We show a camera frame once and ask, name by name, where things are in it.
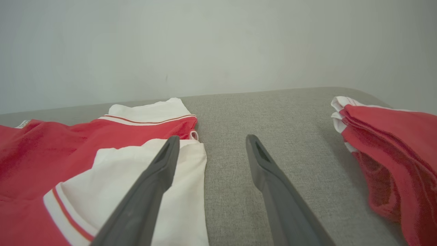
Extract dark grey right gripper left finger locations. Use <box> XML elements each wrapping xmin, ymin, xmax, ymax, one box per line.
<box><xmin>89</xmin><ymin>135</ymin><xmax>181</xmax><ymax>246</ymax></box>

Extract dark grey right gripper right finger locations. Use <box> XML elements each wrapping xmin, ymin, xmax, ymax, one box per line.
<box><xmin>246</xmin><ymin>134</ymin><xmax>337</xmax><ymax>246</ymax></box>

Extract red basketball jersey white trim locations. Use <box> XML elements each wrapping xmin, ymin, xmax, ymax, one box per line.
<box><xmin>0</xmin><ymin>98</ymin><xmax>210</xmax><ymax>246</ymax></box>

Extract red shorts with white stripe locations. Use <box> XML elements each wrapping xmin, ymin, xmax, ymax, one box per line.
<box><xmin>330</xmin><ymin>96</ymin><xmax>437</xmax><ymax>246</ymax></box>

